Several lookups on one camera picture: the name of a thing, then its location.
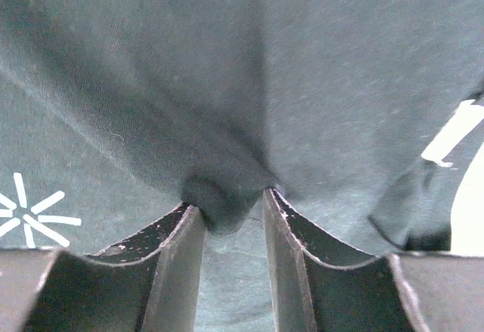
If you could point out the black t shirt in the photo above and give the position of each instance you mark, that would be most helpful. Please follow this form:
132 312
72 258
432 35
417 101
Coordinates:
366 116

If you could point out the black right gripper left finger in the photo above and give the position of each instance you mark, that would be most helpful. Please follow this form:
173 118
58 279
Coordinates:
146 282

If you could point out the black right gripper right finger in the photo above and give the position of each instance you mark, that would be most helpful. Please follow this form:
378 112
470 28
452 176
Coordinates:
319 283

